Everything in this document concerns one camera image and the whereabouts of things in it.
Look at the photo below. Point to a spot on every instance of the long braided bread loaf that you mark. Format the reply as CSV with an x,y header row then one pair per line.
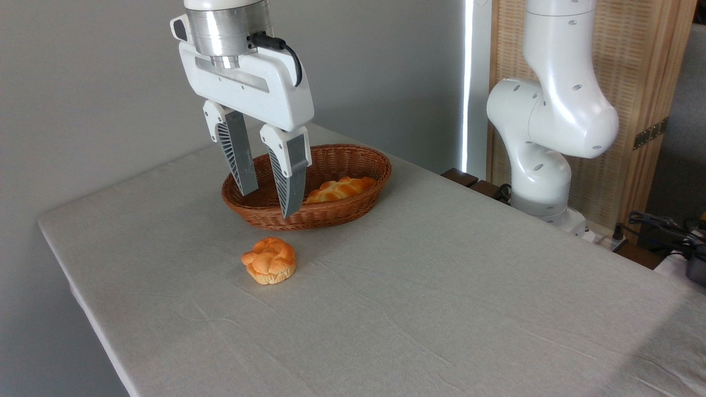
x,y
339,189

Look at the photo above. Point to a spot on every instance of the metal screen hinge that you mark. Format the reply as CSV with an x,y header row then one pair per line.
x,y
651,133

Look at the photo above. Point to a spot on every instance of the light grey tablecloth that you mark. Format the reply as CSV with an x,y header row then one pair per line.
x,y
419,286

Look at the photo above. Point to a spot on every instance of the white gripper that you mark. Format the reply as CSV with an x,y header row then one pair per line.
x,y
259,88

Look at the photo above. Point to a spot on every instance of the wooden folding screen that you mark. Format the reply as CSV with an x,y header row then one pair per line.
x,y
640,71

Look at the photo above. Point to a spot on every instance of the grey box device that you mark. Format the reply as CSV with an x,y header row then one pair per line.
x,y
696,271

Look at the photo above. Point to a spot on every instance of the round knotted bread bun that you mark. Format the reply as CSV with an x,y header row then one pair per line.
x,y
270,260

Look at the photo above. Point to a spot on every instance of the brown wicker basket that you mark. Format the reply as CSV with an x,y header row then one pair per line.
x,y
353,212

